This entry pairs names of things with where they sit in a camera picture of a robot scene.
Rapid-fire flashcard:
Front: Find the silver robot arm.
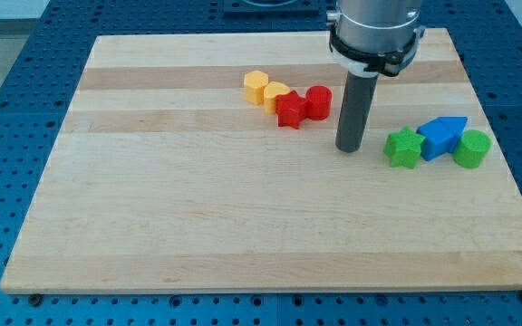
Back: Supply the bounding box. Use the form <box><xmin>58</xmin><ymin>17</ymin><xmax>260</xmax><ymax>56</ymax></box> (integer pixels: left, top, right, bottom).
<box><xmin>326</xmin><ymin>0</ymin><xmax>425</xmax><ymax>153</ymax></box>

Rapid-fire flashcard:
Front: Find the wooden board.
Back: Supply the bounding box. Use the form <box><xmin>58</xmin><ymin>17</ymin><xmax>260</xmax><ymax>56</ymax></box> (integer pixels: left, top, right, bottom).
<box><xmin>0</xmin><ymin>28</ymin><xmax>522</xmax><ymax>294</ymax></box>

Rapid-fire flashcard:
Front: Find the red cylinder block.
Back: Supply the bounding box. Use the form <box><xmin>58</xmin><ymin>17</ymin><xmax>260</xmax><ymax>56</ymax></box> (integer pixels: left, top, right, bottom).
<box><xmin>305</xmin><ymin>85</ymin><xmax>333</xmax><ymax>120</ymax></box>

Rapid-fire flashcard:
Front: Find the green star block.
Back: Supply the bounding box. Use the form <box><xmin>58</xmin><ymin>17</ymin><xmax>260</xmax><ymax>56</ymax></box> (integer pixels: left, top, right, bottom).
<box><xmin>383</xmin><ymin>127</ymin><xmax>426</xmax><ymax>169</ymax></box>

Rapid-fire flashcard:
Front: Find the yellow heart block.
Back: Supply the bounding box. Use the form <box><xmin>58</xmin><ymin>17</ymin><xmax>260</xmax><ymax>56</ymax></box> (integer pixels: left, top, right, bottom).
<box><xmin>263</xmin><ymin>81</ymin><xmax>291</xmax><ymax>115</ymax></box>

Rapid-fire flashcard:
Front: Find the green cylinder block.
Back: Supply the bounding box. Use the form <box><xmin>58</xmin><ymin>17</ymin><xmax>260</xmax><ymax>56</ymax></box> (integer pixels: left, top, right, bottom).
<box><xmin>452</xmin><ymin>129</ymin><xmax>492</xmax><ymax>169</ymax></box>

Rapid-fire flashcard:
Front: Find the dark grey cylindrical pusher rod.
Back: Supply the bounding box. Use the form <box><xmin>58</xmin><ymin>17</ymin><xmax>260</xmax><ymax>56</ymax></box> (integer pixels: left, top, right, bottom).
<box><xmin>335</xmin><ymin>72</ymin><xmax>378</xmax><ymax>153</ymax></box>

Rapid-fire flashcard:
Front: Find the blue triangle block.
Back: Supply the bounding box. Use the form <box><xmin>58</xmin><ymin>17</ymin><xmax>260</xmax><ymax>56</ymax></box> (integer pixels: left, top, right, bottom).
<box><xmin>438</xmin><ymin>116</ymin><xmax>469</xmax><ymax>138</ymax></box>

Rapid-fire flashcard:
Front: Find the yellow hexagon block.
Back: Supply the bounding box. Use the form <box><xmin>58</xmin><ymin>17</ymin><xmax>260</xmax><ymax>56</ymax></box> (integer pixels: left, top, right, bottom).
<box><xmin>243</xmin><ymin>71</ymin><xmax>269</xmax><ymax>105</ymax></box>

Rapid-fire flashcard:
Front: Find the blue cube block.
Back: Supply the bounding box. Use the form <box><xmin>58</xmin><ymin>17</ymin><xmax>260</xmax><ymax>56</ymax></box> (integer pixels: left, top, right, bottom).
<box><xmin>416</xmin><ymin>117</ymin><xmax>457</xmax><ymax>161</ymax></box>

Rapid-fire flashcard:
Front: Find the red star block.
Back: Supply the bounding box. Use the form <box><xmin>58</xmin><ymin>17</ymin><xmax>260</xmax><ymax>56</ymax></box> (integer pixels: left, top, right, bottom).
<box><xmin>275</xmin><ymin>91</ymin><xmax>308</xmax><ymax>129</ymax></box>

